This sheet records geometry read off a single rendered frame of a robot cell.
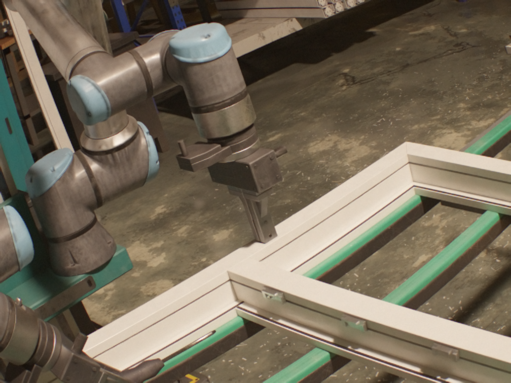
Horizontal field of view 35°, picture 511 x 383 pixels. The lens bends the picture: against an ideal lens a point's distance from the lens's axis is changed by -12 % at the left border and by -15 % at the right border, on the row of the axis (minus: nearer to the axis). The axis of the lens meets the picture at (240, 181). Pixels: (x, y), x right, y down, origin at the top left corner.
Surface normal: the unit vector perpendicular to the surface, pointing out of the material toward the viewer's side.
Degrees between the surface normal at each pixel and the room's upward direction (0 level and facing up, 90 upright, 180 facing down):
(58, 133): 79
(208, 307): 90
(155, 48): 36
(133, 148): 106
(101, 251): 70
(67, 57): 47
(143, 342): 90
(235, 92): 90
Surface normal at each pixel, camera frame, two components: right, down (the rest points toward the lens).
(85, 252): 0.31, -0.12
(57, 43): -0.62, -0.26
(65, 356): -0.68, -0.43
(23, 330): 0.71, -0.21
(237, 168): -0.77, 0.44
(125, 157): 0.59, 0.40
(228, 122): 0.11, 0.33
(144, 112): 0.56, 0.14
